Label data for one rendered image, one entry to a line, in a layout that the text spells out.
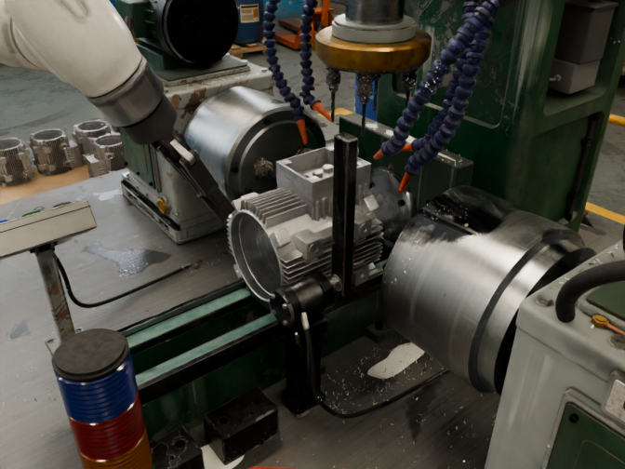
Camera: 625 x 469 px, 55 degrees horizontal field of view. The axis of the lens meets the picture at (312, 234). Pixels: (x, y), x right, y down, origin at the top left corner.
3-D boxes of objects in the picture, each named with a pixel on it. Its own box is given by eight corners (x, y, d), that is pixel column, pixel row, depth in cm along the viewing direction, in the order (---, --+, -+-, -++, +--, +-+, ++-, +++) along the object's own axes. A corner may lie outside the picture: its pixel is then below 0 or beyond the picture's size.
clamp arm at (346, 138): (342, 282, 95) (347, 129, 82) (355, 291, 93) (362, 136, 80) (325, 290, 93) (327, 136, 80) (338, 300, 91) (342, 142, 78)
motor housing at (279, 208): (316, 243, 119) (317, 154, 109) (381, 288, 106) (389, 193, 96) (229, 277, 109) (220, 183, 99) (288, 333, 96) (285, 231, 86)
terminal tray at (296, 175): (331, 180, 108) (331, 143, 105) (370, 203, 101) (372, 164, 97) (275, 199, 102) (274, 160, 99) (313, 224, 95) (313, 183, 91)
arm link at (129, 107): (125, 44, 81) (151, 78, 85) (73, 88, 79) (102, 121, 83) (153, 59, 75) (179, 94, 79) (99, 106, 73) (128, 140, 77)
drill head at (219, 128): (248, 157, 156) (243, 60, 143) (339, 211, 131) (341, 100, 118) (159, 184, 143) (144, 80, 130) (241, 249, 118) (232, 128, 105)
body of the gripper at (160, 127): (173, 96, 79) (209, 144, 85) (146, 81, 85) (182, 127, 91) (131, 134, 77) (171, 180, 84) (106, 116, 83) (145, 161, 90)
